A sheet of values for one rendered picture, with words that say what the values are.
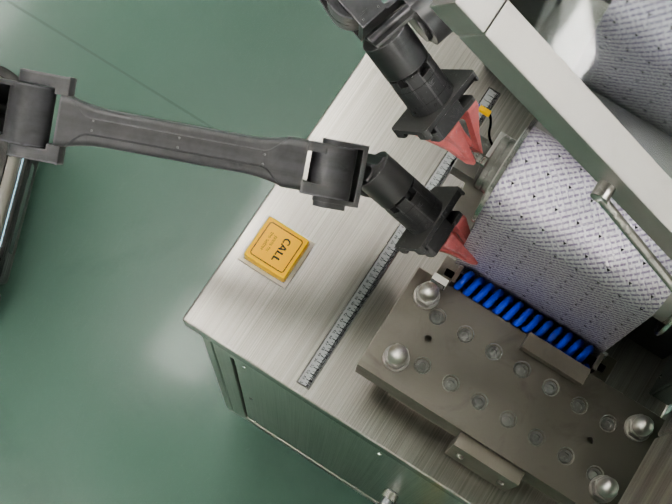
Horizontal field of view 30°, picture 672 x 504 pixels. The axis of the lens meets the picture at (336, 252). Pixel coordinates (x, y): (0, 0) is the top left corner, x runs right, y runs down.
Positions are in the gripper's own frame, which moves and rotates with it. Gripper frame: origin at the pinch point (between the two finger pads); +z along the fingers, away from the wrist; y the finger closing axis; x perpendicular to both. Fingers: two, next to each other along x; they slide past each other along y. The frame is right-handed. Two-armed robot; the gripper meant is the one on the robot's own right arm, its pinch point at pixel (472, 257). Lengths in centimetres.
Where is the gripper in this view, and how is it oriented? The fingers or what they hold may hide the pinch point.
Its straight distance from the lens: 169.2
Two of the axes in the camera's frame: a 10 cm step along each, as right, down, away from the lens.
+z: 7.1, 5.9, 3.9
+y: -5.4, 8.1, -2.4
